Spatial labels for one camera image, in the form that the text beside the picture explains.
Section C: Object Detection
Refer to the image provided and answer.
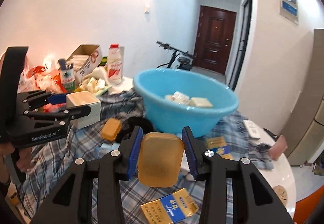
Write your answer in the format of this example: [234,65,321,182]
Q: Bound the beige cube box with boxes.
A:
[66,91,101,130]

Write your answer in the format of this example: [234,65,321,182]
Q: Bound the amber soap case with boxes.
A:
[138,132,184,188]

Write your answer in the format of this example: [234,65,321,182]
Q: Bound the white lotion bottle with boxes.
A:
[165,91,190,105]

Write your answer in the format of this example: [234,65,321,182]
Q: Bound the beige printed square box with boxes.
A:
[188,97,213,108]

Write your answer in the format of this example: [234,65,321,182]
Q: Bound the person left hand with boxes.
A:
[1,142,32,185]

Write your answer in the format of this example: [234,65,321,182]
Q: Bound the round beige perforated disc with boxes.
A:
[273,185,288,207]

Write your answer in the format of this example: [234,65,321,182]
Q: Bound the red white snack bags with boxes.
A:
[17,54,67,113]

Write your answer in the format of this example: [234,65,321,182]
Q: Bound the orange chair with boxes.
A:
[293,186,324,223]

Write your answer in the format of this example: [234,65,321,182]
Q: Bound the green label water bottle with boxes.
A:
[58,58,75,93]

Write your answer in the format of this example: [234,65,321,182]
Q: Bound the blue plaid cloth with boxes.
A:
[17,89,274,223]

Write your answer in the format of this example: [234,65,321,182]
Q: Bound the crumpled white yellow wrappers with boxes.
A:
[74,66,112,97]

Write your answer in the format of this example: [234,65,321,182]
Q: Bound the amber soap bar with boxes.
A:
[101,118,122,141]

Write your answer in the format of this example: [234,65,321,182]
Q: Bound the open cardboard sachet box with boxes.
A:
[66,44,103,83]

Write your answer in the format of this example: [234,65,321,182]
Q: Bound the pink phone holder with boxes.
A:
[269,135,288,161]

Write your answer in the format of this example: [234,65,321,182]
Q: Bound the white remote control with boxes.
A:
[243,120,260,140]

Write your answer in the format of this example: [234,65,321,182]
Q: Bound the blue gold cigarette pack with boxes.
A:
[205,136,233,160]

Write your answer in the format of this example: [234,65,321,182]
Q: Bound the red cap milk bottle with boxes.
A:
[107,44,123,84]

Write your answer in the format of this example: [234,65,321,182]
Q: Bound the beige refrigerator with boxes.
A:
[281,29,323,166]

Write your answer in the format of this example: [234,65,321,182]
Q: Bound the blue plastic basin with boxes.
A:
[133,68,239,137]

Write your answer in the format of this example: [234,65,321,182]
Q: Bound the black bicycle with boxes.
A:
[156,41,194,71]

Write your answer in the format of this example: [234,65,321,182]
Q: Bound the dark red door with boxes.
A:
[193,6,237,75]

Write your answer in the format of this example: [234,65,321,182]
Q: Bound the white wall switch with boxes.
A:
[144,7,150,14]

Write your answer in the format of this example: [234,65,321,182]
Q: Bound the wall electrical panel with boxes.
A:
[279,0,299,25]

